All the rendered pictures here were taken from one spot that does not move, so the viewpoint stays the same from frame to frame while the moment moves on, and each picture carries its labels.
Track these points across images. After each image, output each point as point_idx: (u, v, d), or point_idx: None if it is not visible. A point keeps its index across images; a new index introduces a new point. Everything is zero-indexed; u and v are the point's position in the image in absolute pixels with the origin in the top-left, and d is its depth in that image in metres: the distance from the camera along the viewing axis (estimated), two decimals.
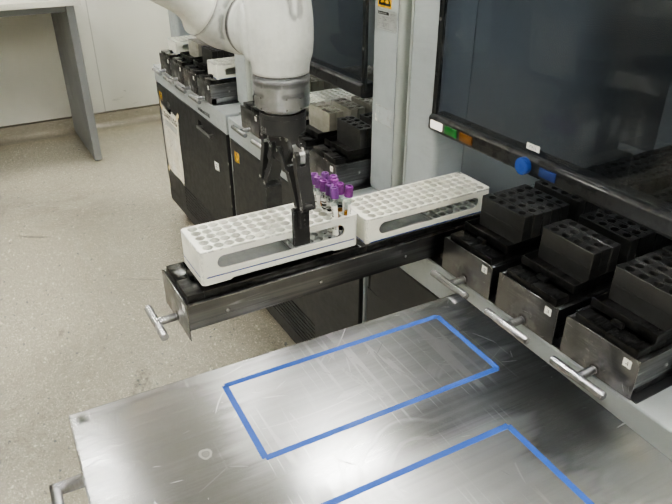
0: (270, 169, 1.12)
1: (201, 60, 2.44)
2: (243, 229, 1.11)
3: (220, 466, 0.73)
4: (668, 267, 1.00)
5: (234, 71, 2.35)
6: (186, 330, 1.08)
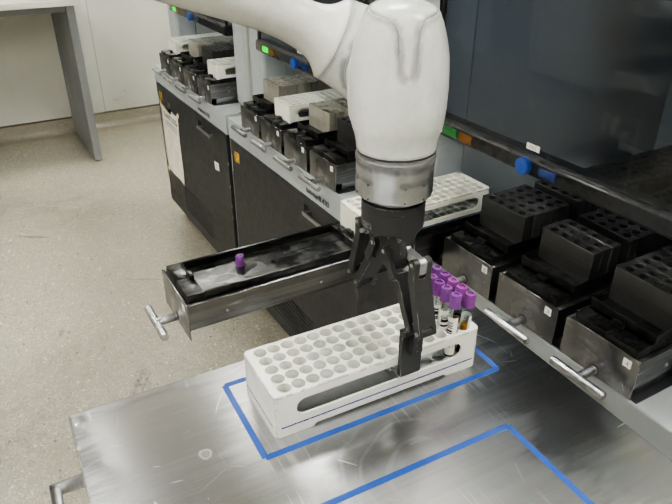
0: (367, 268, 0.83)
1: (201, 60, 2.44)
2: (328, 351, 0.82)
3: (220, 466, 0.73)
4: (668, 267, 1.00)
5: (234, 71, 2.35)
6: (186, 330, 1.08)
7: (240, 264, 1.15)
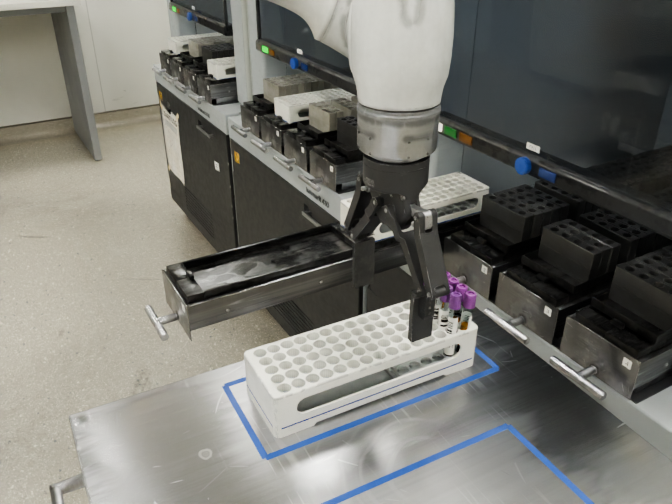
0: (365, 225, 0.81)
1: (201, 60, 2.44)
2: (328, 351, 0.82)
3: (220, 466, 0.73)
4: (668, 267, 1.00)
5: (234, 71, 2.35)
6: (186, 330, 1.08)
7: None
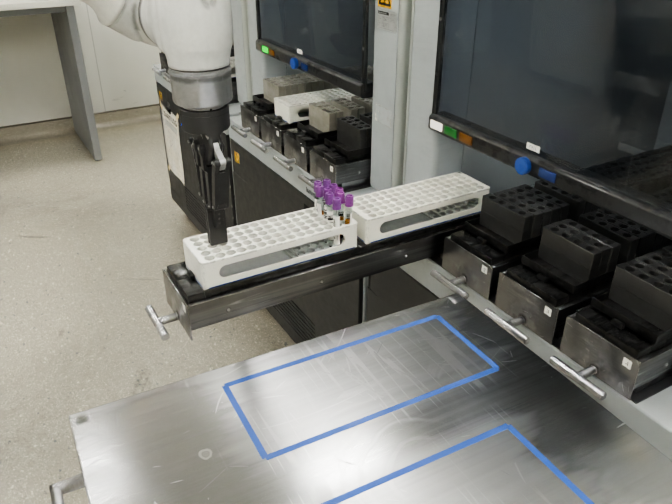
0: None
1: None
2: (244, 239, 1.12)
3: (220, 466, 0.73)
4: (668, 267, 1.00)
5: (234, 71, 2.35)
6: (187, 330, 1.08)
7: None
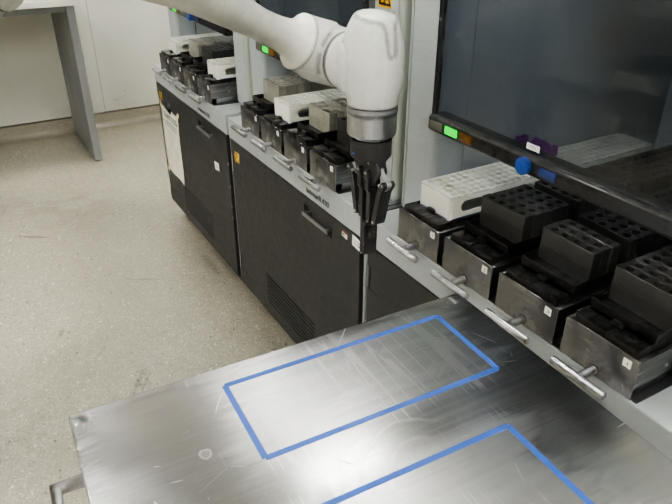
0: (376, 197, 1.22)
1: (201, 60, 2.44)
2: (471, 181, 1.34)
3: (220, 466, 0.73)
4: (668, 267, 1.00)
5: (234, 71, 2.35)
6: (430, 255, 1.30)
7: None
